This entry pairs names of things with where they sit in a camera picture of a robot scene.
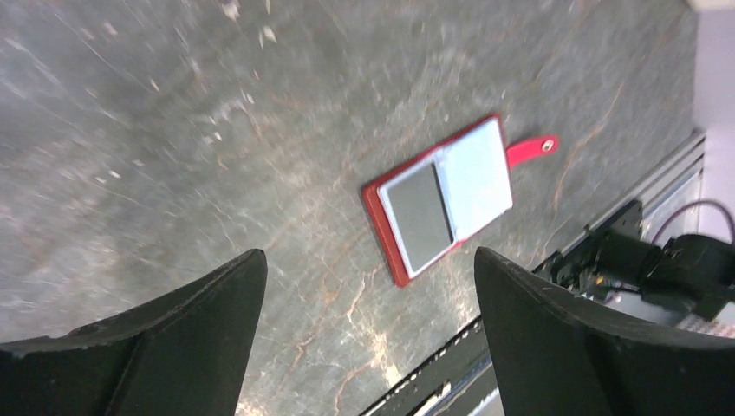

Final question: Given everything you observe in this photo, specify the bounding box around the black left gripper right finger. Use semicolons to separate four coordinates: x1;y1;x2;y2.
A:
474;247;734;415

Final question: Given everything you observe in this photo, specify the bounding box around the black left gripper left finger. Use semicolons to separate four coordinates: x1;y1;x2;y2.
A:
1;249;268;415

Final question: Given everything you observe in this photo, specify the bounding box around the red leather card holder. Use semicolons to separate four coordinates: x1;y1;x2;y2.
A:
361;114;560;288

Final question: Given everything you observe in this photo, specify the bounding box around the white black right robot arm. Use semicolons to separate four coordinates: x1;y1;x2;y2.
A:
534;199;734;322

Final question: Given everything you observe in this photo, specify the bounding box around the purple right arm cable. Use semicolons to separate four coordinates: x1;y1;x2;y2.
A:
649;198;735;248

